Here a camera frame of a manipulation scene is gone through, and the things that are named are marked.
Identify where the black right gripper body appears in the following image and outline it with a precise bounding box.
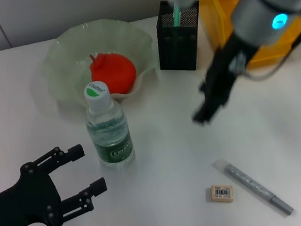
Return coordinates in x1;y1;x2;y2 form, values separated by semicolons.
192;33;265;111

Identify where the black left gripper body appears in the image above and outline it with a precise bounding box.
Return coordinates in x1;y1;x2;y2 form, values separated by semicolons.
0;158;66;226

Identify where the clear green-label water bottle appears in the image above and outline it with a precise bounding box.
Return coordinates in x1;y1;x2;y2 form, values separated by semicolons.
79;77;137;172

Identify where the mint green utility knife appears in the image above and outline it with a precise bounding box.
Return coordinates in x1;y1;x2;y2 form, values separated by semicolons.
169;2;184;27

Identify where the black mesh pen holder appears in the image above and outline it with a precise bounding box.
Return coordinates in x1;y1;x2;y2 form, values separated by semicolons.
149;0;210;76

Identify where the beige eraser with barcode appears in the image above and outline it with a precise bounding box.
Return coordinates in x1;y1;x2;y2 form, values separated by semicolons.
208;182;235;206

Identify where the grey marker pen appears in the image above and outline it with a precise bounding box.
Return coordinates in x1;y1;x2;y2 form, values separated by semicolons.
211;148;295;226

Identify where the green glass fruit plate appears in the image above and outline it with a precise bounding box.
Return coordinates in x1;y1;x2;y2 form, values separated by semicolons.
35;11;162;113

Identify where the yellow plastic bin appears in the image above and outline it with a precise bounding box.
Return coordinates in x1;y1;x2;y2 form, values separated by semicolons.
198;0;301;77

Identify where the grey right arm cable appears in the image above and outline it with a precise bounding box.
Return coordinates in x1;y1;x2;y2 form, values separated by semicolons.
235;13;301;84

